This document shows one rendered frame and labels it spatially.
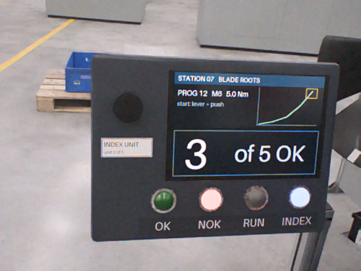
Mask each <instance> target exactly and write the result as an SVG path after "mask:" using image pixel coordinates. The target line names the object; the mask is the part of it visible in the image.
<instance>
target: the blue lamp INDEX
mask: <svg viewBox="0 0 361 271"><path fill-rule="evenodd" d="M310 200H311V192H310V190H309V188H307V187H306V186H304V185H295V186H294V187H293V188H291V189H290V190H289V193H288V203H289V204H290V205H291V206H292V207H293V208H297V209H301V208H304V207H305V206H306V205H307V204H309V202H310Z"/></svg>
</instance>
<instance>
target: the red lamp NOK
mask: <svg viewBox="0 0 361 271"><path fill-rule="evenodd" d="M223 200H224V198H223V195H222V192H221V191H220V190H219V189H218V188H216V187H214V186H209V187H207V188H204V189H202V191H201V193H200V194H199V196H198V203H199V205H200V207H201V208H202V209H203V210H206V211H209V212H212V211H214V210H218V209H219V207H220V206H221V205H222V203H223Z"/></svg>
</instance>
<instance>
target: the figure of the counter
mask: <svg viewBox="0 0 361 271"><path fill-rule="evenodd" d="M220 136H221V129H173V143H172V160H171V177H219V156H220Z"/></svg>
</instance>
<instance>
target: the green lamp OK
mask: <svg viewBox="0 0 361 271"><path fill-rule="evenodd" d="M150 202H151V205H152V207H153V209H154V210H156V211H158V212H160V213H167V212H169V211H170V210H173V209H174V207H175V204H176V196H175V192H174V191H173V190H171V189H170V188H158V189H156V191H154V193H153V194H152V195H151V199H150Z"/></svg>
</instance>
